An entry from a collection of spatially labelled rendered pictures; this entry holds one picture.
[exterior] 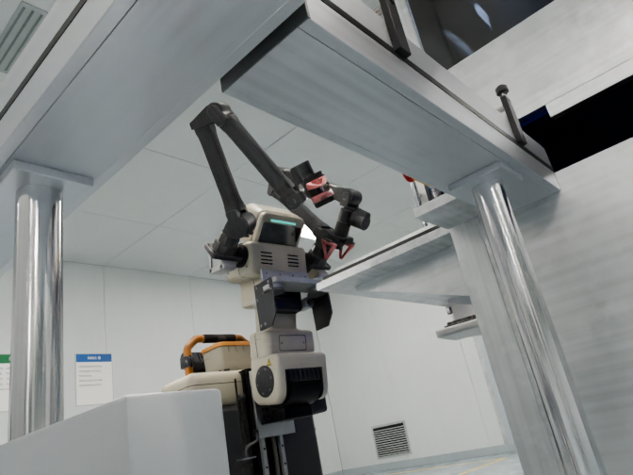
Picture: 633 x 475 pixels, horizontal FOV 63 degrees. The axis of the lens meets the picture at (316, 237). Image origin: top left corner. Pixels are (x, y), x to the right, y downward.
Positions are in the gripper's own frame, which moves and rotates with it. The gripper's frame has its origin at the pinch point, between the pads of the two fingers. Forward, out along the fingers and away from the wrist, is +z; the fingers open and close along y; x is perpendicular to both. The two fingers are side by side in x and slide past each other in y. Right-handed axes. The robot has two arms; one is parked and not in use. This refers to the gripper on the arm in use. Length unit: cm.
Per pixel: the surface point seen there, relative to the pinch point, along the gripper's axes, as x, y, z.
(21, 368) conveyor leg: -54, 1, 96
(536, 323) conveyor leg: 3, -26, 85
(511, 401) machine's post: 2, -47, 66
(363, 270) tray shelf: -5.7, -20.5, 31.1
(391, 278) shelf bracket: 0.4, -26.1, 28.4
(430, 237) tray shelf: 8.4, -17.9, 44.0
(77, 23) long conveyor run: -33, 27, 103
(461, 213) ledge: 12, -14, 56
